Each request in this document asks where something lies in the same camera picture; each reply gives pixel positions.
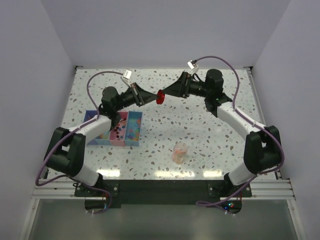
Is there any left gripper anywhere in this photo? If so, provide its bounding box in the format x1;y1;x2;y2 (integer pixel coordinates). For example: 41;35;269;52
114;82;159;112

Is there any four-compartment candy tray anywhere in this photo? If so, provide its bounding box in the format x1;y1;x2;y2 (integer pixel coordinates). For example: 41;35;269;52
88;111;143;147

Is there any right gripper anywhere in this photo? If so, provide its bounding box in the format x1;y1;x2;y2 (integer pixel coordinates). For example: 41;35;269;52
162;72;211;100

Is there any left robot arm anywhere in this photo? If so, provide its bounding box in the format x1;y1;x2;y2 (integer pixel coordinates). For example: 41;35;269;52
40;83;164;196

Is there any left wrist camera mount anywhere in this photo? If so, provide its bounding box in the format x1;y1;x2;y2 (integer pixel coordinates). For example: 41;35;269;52
121;69;132;86

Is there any clear plastic jar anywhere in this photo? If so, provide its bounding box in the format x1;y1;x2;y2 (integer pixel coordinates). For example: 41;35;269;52
172;142;188;164

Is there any aluminium frame rail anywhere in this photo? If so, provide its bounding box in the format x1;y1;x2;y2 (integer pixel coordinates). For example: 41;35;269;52
42;69;285;199

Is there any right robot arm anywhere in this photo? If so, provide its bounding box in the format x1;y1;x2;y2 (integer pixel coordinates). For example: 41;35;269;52
162;69;283;197

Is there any red jar lid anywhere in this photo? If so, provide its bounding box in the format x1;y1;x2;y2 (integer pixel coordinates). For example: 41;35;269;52
156;89;165;105

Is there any lollipops pile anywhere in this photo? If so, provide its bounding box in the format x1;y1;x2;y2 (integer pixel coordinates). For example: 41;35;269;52
111;118;127;140

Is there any star candies pile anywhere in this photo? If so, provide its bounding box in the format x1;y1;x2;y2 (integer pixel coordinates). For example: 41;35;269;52
125;117;142;141

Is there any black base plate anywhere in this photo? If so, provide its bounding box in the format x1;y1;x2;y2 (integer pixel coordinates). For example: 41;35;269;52
73;179;238;211

